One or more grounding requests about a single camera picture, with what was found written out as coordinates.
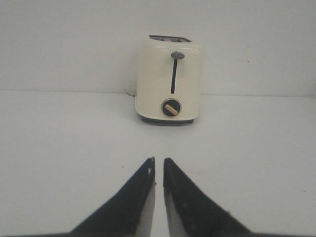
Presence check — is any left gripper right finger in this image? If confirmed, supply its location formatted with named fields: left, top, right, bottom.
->
left=163, top=158, right=252, bottom=237

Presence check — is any cream two-slot toaster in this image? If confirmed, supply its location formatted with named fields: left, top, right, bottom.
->
left=135, top=35, right=203, bottom=124

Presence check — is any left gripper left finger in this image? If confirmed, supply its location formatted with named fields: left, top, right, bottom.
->
left=70, top=157, right=156, bottom=237

